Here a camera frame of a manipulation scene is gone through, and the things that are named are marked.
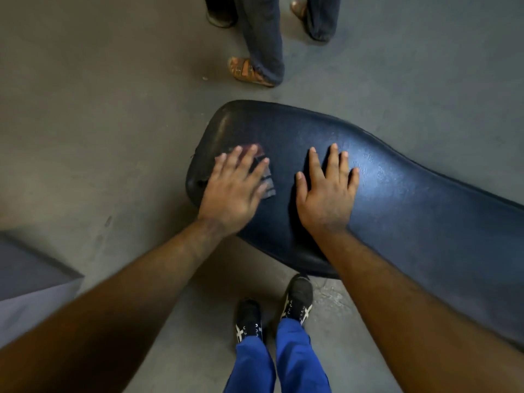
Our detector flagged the person's right hand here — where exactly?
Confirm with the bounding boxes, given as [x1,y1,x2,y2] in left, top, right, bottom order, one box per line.
[295,143,360,236]

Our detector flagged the person's left hand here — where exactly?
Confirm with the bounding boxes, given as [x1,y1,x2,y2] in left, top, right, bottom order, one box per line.
[198,144,271,238]

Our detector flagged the reddish grey sandpaper piece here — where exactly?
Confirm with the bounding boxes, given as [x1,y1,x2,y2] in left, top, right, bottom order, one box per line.
[233,144,277,200]

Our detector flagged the dark blue moulded seat shell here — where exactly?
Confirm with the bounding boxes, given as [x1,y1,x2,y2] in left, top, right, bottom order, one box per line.
[185,100,524,351]

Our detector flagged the person's left forearm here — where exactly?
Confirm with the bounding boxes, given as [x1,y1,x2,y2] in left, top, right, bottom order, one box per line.
[0,219,230,393]

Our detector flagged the person's right forearm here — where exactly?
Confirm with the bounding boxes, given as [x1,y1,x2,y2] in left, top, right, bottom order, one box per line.
[310,229,524,393]

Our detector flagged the person's black right shoe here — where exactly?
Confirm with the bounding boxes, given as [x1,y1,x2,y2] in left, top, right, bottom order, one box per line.
[280,274,314,327]

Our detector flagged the person's black shoe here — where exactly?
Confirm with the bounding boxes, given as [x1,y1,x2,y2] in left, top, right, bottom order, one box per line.
[235,298,263,345]
[280,274,314,327]

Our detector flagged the person's black left shoe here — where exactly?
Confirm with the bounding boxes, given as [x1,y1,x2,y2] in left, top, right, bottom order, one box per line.
[235,298,263,345]

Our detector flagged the person's blue trousers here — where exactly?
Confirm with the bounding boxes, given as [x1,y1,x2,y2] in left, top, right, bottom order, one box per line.
[223,318,332,393]

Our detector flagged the grey block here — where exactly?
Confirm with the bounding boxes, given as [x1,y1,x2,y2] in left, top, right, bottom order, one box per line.
[0,231,85,349]

